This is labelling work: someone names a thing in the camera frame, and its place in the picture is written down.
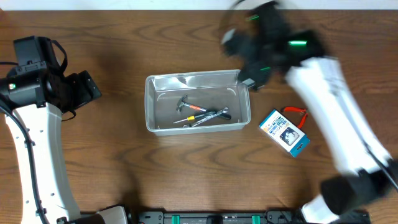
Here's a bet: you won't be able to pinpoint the red handled pliers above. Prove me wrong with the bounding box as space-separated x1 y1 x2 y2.
281 106 308 129

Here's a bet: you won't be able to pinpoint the clear plastic container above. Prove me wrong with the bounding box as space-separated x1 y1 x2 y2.
145 70 251 136

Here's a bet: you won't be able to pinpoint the silver ring wrench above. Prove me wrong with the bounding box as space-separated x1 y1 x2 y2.
183 107 229 128

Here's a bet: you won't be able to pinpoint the white blue product box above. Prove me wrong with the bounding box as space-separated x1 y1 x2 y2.
259 109 310 157

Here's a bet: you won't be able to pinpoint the yellow black screwdriver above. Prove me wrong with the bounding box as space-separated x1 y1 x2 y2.
173 111 216 124

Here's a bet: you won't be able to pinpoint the small black claw hammer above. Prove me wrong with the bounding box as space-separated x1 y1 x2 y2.
176 94 232 121

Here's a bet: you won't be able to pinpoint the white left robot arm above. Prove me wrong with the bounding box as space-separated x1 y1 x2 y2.
1 36 129 223

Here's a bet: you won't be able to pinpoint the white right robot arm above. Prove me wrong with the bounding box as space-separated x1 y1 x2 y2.
219 1 397 223

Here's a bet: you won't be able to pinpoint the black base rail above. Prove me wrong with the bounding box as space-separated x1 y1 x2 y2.
58 203 371 224

